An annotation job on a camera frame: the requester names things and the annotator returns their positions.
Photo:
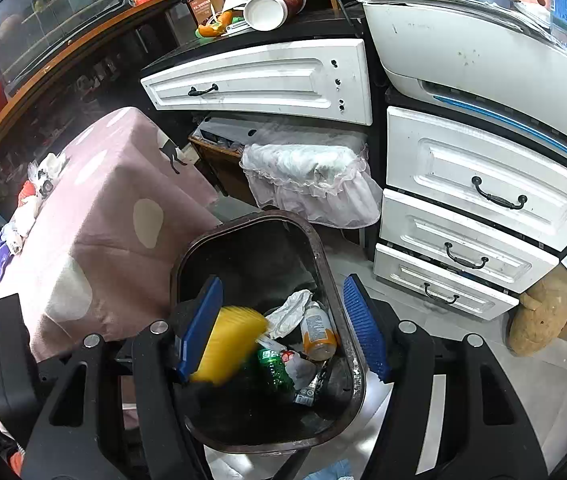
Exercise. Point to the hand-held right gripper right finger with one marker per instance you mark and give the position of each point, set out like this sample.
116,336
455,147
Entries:
366,332

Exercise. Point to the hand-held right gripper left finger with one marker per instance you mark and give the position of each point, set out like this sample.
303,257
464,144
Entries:
198,332

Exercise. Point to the yellow bristle brush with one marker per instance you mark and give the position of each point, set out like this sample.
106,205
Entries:
233,340

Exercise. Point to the orange juice bottle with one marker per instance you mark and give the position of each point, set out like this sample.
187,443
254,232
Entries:
318,335

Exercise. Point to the red white wrapper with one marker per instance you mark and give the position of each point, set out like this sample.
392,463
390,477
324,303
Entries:
299,366

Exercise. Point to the white tissue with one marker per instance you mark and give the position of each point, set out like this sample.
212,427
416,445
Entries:
288,312

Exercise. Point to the green plastic bottle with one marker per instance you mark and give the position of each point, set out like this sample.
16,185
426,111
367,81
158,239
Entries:
273,370

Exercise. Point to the dark brown trash bin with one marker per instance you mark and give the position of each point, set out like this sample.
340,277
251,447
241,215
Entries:
263,260

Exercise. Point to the pale plastic wrapper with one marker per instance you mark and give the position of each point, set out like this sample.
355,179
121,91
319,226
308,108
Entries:
20,222

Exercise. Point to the red spiky brush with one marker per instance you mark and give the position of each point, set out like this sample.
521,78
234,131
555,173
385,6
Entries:
27,190

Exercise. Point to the small white drawer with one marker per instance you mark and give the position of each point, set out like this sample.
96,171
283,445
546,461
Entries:
478,300
423,232

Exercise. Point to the pink polka dot tablecloth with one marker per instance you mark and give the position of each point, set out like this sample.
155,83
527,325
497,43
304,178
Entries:
113,240

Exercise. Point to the white lace cover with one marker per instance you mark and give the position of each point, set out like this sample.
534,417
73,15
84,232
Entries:
313,185

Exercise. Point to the tan lumpy sack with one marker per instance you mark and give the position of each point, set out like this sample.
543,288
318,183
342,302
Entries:
538,315

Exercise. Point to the large white drawer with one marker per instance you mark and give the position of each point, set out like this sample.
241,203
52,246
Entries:
463,160

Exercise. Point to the white printer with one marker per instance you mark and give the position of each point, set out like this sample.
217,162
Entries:
463,60

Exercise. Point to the orange plastic gadget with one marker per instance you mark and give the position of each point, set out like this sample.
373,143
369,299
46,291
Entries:
213,27

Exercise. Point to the green tube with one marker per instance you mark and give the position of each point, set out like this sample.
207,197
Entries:
235,23

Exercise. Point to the wooden counter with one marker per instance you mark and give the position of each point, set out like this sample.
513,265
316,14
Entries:
163,1

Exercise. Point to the white face mask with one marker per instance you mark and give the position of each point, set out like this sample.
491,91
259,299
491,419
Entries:
236,0

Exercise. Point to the glass display case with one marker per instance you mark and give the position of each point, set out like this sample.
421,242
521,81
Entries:
53,15

